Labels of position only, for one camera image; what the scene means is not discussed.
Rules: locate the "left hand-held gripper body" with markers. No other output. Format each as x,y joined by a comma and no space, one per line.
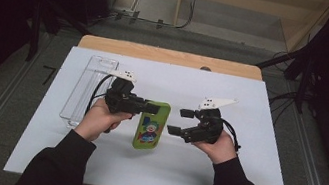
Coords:
120,100

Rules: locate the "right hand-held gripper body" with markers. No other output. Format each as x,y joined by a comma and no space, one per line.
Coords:
207,126

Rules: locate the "green cartoon phone case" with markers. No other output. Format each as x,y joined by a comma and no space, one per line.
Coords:
150,130

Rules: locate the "clear plastic tray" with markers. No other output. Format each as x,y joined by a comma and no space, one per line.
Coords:
85,89

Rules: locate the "person's right hand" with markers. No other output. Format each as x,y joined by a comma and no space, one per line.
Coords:
222,149

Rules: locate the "person's left hand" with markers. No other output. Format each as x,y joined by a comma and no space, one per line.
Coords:
96,121

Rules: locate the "wooden table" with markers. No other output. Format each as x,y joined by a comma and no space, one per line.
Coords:
158,54

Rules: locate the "black metal stand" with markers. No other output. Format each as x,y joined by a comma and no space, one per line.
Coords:
34,37
302,92

